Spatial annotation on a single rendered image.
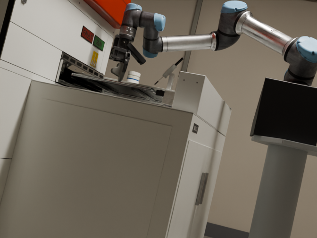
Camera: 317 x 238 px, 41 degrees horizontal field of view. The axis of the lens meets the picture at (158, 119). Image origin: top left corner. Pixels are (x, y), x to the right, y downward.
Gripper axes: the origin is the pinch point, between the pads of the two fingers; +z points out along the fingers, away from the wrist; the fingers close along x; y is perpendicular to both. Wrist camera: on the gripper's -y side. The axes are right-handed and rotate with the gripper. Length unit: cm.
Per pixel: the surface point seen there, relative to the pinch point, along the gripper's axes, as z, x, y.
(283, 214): 41, 48, -66
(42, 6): -14, 31, 41
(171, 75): -9.7, -5.8, -25.5
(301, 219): 60, -126, -212
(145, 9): -100, -205, -50
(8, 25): -2, 43, 50
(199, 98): 6, 57, -16
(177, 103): 9, 53, -10
